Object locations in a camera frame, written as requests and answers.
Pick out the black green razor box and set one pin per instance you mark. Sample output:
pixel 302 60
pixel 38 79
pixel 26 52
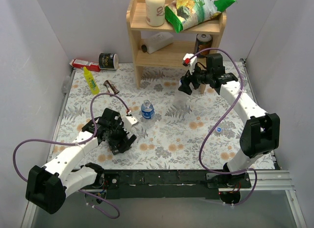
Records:
pixel 118 147

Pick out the brown chocolate bar wrapper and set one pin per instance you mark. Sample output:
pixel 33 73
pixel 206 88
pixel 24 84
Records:
pixel 111 87

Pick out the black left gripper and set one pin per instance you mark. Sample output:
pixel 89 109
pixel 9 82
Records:
pixel 118 143

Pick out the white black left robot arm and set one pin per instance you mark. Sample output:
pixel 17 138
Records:
pixel 49 186

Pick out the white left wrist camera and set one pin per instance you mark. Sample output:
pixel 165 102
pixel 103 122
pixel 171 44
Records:
pixel 129 122

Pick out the clear plastic bottle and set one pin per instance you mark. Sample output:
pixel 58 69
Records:
pixel 180 99

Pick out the lying white bottle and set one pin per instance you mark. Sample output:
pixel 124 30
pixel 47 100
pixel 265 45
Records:
pixel 156 42

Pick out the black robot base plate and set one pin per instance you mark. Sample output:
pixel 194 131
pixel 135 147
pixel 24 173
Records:
pixel 130 184

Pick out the small blue-label water bottle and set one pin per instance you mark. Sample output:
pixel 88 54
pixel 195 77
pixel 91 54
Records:
pixel 148 112

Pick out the yellow squeeze bottle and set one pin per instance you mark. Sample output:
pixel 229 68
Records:
pixel 90 81

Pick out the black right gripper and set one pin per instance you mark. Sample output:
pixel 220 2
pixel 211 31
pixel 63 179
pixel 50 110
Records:
pixel 189 81

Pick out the cream lotion bottle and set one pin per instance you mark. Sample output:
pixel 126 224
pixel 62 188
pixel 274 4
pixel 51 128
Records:
pixel 155 12

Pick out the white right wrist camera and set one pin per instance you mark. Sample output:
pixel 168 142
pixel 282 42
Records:
pixel 190 60

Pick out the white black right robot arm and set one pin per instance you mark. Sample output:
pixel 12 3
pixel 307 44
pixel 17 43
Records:
pixel 261 130

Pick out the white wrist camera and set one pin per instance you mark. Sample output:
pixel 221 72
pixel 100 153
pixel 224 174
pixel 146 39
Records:
pixel 190 60
pixel 129 122

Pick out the floral table cloth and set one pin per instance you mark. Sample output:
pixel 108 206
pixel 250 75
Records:
pixel 181 138

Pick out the red white toothpaste box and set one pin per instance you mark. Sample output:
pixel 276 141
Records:
pixel 80 64

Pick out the dark tin can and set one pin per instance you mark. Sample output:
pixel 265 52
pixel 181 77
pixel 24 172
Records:
pixel 203 41

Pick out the green chips bag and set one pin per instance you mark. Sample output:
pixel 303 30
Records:
pixel 184 14

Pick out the black white paper cup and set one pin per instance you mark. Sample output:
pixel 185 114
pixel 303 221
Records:
pixel 108 61

